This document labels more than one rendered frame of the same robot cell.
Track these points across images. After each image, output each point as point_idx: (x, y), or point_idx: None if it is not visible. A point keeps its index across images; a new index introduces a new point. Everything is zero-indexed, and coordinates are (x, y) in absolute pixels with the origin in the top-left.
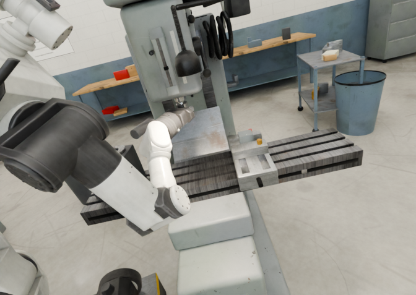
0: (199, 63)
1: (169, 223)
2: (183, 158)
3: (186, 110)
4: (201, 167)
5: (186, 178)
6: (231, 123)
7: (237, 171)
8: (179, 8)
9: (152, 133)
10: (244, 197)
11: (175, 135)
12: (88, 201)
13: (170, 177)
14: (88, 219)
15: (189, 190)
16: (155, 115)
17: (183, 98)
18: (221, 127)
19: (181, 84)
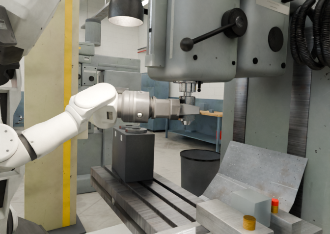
0: (124, 4)
1: (96, 230)
2: (212, 199)
3: (170, 100)
4: (189, 211)
5: (159, 205)
6: (322, 204)
7: (164, 230)
8: None
9: (86, 89)
10: None
11: (133, 119)
12: (106, 165)
13: (41, 131)
14: (91, 177)
15: (137, 215)
16: (222, 131)
17: (185, 89)
18: (290, 195)
19: (168, 59)
